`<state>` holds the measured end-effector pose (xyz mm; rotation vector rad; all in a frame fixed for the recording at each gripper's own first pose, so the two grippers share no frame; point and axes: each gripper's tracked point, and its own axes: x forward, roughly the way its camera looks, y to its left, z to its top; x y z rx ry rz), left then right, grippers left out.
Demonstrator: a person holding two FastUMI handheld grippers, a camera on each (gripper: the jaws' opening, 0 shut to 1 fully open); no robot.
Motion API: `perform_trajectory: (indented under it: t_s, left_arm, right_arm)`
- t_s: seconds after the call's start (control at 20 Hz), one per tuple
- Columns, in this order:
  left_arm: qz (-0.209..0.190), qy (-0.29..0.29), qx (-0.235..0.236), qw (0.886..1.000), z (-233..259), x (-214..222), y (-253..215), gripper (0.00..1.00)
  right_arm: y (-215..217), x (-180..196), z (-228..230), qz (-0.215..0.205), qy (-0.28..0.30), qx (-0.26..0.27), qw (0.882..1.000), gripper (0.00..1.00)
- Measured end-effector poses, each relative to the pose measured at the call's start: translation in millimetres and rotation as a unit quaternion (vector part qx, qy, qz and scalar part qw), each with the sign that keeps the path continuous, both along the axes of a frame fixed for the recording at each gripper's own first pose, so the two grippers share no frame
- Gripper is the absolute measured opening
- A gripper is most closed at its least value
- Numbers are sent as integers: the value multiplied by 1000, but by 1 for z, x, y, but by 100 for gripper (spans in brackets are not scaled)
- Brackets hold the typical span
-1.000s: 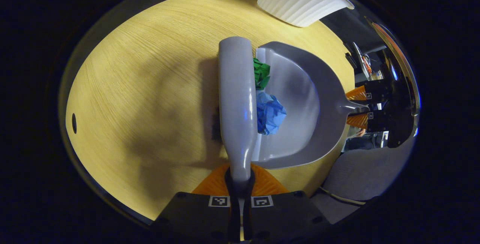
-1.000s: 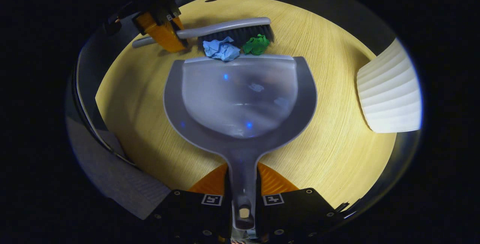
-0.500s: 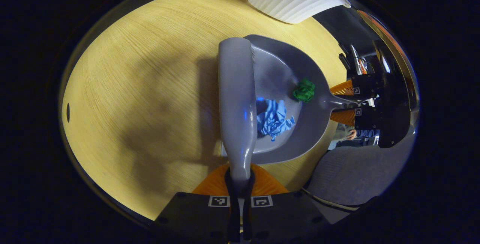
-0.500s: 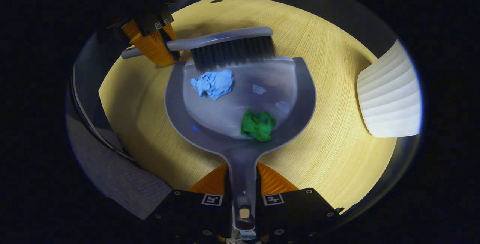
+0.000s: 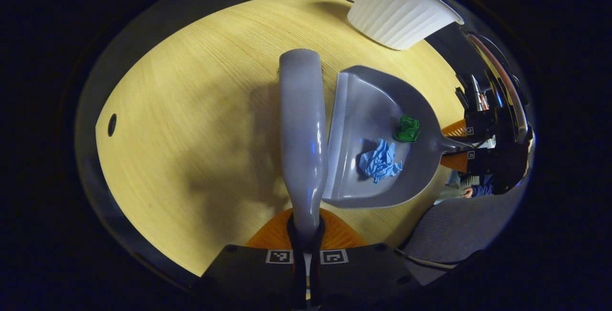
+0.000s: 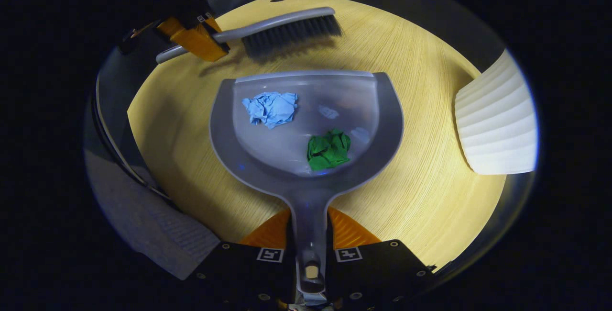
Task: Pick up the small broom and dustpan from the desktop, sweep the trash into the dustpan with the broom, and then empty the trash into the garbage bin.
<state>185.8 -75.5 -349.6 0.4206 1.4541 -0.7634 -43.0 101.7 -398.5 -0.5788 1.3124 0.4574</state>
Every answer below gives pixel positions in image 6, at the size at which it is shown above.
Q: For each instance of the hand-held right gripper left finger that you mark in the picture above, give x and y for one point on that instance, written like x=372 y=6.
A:
x=244 y=277

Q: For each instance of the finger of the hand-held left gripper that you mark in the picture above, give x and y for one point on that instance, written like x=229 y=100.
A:
x=169 y=27
x=203 y=40

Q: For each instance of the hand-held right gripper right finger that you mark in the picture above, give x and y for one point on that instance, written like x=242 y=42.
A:
x=377 y=272

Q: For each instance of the small grey broom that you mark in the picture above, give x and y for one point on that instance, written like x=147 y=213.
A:
x=291 y=31

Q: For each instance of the blue paper trash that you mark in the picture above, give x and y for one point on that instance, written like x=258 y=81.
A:
x=270 y=109

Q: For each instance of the grey plastic dustpan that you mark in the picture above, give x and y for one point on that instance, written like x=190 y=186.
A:
x=306 y=191

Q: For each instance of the green paper trash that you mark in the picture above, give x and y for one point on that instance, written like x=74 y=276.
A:
x=327 y=150

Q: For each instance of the white ribbed garbage bin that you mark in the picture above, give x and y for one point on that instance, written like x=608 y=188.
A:
x=497 y=119

